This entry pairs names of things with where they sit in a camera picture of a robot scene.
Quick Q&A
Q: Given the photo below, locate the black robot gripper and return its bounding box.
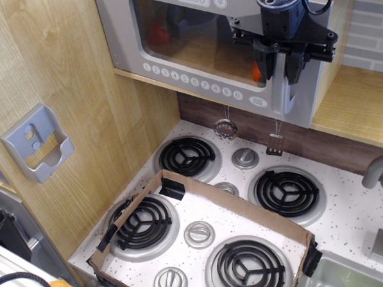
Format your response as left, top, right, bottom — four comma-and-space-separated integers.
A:
231, 0, 337, 85

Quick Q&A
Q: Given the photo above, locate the silver toy microwave door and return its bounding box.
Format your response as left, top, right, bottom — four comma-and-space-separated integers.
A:
96, 0, 330, 128

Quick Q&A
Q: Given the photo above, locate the orange toy carrot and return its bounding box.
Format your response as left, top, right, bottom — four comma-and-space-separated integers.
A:
251, 61, 267, 88

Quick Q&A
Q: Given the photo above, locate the wooden shelf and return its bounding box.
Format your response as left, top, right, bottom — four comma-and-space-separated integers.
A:
113, 66, 383, 153

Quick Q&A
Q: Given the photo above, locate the hanging silver toy spatula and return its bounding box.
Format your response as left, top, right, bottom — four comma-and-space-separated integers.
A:
266, 120, 285, 157

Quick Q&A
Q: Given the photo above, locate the hanging silver toy strainer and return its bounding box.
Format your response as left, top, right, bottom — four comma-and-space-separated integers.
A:
214, 106, 239, 142

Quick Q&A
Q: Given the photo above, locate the back silver stove knob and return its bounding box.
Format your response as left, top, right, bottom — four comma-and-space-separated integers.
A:
232, 148, 259, 170

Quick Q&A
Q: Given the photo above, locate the silver stove knob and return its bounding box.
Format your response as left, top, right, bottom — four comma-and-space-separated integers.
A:
184, 221, 216, 249
232, 148, 259, 170
214, 182, 239, 196
154, 266, 188, 287

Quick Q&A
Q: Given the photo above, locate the red toy strawberry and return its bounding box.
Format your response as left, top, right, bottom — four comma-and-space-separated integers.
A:
147, 19, 173, 46

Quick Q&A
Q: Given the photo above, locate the back left stove burner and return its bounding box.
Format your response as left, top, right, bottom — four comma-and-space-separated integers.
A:
153, 135, 223, 183

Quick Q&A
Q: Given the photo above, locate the stove burner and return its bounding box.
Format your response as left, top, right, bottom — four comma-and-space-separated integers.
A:
153, 135, 223, 183
110, 194, 180, 263
247, 165, 327, 227
204, 235, 294, 287

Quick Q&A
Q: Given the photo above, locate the back right stove burner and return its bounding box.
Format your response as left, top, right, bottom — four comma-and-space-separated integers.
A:
247, 165, 327, 227

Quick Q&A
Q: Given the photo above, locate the middle silver stove knob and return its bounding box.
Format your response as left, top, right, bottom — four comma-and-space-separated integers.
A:
214, 182, 239, 196

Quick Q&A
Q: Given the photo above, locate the brown cardboard barrier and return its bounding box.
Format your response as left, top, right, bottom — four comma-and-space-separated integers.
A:
87, 171, 322, 287

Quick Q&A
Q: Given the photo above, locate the centre silver stove knob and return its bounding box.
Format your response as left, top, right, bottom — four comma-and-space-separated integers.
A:
184, 221, 216, 249

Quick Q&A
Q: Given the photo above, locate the front right stove burner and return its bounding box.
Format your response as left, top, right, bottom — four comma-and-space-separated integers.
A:
204, 235, 294, 287

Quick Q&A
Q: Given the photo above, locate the front left stove burner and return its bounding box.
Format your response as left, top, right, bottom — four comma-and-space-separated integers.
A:
110, 194, 180, 263

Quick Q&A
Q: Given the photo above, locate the silver toy sink basin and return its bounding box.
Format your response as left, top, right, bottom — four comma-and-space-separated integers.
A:
296, 250, 383, 287

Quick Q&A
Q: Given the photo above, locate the front silver stove knob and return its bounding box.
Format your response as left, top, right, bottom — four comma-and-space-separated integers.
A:
154, 266, 188, 287

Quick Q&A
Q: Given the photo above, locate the grey wall phone holder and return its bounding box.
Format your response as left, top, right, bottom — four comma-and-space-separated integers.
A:
0, 103, 75, 184

